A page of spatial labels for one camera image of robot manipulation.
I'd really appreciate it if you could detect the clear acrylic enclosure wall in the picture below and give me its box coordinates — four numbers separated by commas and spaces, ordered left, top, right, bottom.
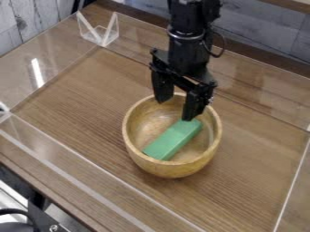
0, 5, 310, 232

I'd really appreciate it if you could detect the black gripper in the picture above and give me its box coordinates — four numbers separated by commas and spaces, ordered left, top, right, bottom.
150, 25, 217, 121

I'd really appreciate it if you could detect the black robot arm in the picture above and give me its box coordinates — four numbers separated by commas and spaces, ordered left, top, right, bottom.
150, 0, 225, 121

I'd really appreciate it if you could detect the wooden bowl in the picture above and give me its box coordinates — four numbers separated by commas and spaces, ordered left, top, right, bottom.
123, 93, 224, 179

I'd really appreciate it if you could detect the green rectangular block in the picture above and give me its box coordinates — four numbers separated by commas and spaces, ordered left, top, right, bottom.
144, 119, 202, 160

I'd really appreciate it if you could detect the black cable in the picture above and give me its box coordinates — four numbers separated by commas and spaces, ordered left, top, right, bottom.
0, 208, 31, 220

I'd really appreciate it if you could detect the black metal table bracket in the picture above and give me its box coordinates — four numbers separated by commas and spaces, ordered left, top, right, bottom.
29, 192, 62, 232

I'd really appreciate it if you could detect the clear acrylic corner bracket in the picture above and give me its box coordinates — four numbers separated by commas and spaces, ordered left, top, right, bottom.
77, 12, 119, 47

